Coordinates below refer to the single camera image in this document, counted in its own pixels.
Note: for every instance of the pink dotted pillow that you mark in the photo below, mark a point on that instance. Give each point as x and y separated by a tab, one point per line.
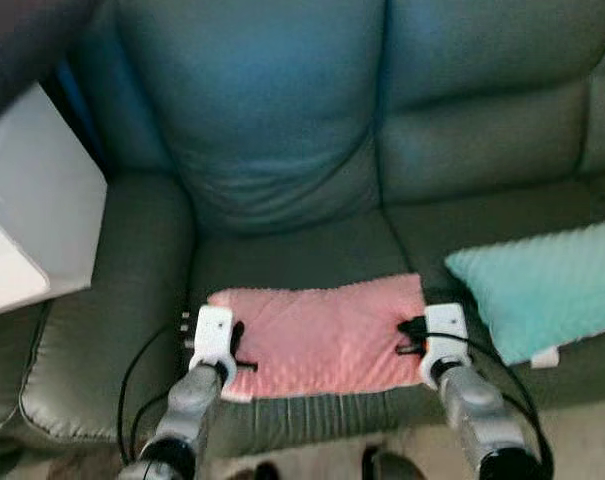
322	335

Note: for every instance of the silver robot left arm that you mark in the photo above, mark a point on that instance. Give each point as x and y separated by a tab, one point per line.
187	405

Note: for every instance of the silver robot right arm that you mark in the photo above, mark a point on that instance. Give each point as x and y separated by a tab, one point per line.
472	405

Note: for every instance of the teal dotted pillow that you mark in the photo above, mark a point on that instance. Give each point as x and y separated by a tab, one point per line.
542	290

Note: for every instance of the dark green leather sofa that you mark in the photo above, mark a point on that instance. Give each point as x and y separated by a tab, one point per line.
2	380
282	120

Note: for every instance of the robot left leg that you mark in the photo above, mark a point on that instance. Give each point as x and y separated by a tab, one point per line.
252	470

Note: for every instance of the robot leg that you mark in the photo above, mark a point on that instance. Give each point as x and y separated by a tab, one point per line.
392	465
252	470

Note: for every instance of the robot right leg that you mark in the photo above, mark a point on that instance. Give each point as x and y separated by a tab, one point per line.
392	465

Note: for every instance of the white plastic box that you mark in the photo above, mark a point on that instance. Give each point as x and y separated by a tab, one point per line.
37	200

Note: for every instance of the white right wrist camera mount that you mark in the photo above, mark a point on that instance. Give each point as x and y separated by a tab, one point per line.
447	335

